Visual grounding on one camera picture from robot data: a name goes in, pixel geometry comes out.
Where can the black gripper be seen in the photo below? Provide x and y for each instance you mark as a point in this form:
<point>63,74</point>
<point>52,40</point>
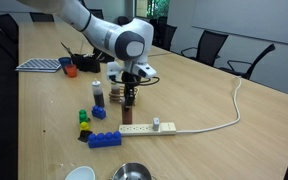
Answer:
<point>130,80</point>

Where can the brown sauce bottle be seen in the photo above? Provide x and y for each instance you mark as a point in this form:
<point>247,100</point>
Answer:
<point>126,114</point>

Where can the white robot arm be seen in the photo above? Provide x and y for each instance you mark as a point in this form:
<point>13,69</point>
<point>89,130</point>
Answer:
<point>130,43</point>

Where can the small wooden crate box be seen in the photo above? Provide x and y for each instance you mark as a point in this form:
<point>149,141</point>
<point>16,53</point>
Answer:
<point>118,98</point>

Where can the sauce bottle in box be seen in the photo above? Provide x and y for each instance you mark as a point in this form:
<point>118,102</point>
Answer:
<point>115,88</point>

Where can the front dark sauce bottle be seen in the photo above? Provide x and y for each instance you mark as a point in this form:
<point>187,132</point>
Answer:
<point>98,93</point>

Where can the small blue toy block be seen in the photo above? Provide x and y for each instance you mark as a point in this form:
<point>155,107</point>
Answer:
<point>98,112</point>

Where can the beige power strip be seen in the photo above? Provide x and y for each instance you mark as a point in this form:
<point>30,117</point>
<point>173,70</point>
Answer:
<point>167,128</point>

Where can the white plug adapter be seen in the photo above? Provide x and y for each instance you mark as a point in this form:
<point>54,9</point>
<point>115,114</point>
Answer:
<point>156,124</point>

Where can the black desk organizer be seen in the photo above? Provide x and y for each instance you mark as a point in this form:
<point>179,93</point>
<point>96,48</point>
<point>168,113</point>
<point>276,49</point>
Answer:
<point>86,63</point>

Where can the yellow green toy block rocket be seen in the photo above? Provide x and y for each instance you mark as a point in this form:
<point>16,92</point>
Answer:
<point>84,126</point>

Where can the long blue toy block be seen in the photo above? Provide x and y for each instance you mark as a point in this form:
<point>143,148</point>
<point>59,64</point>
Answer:
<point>104,139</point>

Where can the orange cup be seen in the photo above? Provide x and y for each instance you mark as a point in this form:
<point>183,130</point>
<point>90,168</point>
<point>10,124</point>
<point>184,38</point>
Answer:
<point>71,70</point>

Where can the black office chair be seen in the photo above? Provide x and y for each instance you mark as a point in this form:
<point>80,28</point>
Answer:
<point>209,45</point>
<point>247,74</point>
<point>163,36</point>

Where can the blue cup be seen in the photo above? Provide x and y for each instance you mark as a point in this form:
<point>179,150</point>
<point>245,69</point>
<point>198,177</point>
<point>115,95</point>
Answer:
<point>63,62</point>

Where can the steel bowl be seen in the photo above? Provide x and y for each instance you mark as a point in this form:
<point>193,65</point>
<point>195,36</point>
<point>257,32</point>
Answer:
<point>132,171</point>

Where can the grey keyboard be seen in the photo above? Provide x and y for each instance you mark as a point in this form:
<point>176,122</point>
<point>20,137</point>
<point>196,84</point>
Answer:
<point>39,65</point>

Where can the white ceramic mug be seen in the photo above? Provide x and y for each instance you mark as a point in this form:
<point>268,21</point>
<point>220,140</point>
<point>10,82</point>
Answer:
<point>81,173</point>

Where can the whiteboard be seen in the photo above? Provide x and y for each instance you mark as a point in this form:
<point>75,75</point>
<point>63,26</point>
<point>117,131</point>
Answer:
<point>262,19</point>

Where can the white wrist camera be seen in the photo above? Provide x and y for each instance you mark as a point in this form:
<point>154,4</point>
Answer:
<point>144,71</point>

